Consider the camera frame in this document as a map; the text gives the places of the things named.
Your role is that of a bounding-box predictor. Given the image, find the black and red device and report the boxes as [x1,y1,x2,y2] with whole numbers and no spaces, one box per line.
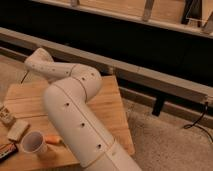
[0,143,18,163]

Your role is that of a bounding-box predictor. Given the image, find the orange carrot toy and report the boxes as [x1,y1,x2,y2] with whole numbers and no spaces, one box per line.
[44,135,61,144]

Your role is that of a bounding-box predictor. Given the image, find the small wooden toy block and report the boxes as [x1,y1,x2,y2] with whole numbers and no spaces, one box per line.
[0,107,15,125]

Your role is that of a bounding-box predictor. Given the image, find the grey metal rail frame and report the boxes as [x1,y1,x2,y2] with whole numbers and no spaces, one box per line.
[0,27,213,107]

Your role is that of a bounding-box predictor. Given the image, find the black bracket under rail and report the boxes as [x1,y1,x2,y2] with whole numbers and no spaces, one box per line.
[152,96,165,116]

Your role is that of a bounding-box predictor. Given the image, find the black cable on floor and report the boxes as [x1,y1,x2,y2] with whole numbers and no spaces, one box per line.
[182,101,213,142]

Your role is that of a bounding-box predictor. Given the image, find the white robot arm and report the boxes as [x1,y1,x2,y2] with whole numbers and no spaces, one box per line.
[25,48,142,171]

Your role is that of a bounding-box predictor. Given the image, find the thin black cable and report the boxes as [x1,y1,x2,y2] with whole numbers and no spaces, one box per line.
[19,70,30,85]

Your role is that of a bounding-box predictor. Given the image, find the white paper cup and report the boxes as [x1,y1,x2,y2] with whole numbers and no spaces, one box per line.
[21,131,48,155]

